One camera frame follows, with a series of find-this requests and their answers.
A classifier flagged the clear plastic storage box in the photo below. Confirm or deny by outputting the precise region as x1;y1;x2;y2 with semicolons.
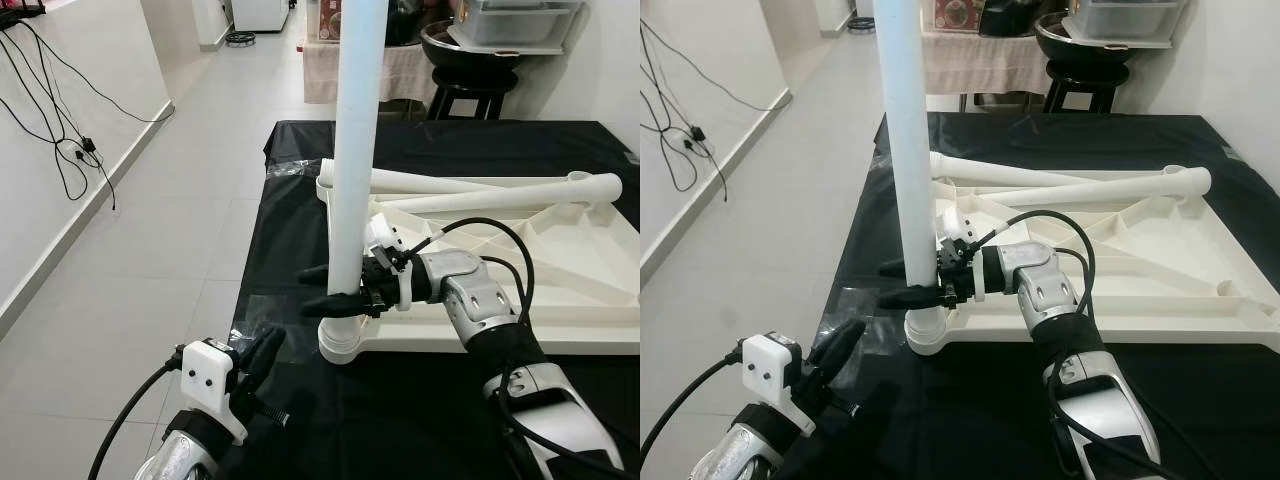
448;0;587;54
1062;0;1187;50

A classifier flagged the white plastic children table top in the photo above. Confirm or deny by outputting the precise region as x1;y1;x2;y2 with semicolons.
315;170;641;359
905;160;1280;353

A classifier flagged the beige cloth covered table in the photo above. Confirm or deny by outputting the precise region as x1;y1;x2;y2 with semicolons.
920;30;1052;97
303;40;442;107

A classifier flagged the white cabinet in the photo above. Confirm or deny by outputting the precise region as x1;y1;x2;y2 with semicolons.
230;0;297;34

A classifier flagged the clear tape patch on cloth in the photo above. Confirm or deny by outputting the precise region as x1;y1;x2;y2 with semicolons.
238;292;319;346
825;288;907;337

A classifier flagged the clear plastic sheet piece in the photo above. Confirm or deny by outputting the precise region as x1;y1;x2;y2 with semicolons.
265;160;321;182

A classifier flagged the printed cardboard box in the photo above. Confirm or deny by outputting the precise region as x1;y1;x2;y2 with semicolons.
935;0;987;32
318;0;347;44

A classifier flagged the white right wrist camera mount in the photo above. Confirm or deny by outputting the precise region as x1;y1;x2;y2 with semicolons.
365;212;417;311
935;210;991;301

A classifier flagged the black tablecloth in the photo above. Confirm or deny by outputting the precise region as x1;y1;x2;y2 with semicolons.
795;112;1280;480
215;120;641;480

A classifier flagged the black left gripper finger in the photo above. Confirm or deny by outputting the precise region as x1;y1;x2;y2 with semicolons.
806;317;867;397
235;325;289;401

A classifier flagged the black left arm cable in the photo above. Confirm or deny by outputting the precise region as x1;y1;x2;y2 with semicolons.
640;345;749;461
88;345;187;480

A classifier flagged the black glossy container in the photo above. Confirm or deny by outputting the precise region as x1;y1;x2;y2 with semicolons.
980;0;1047;40
385;0;432;47

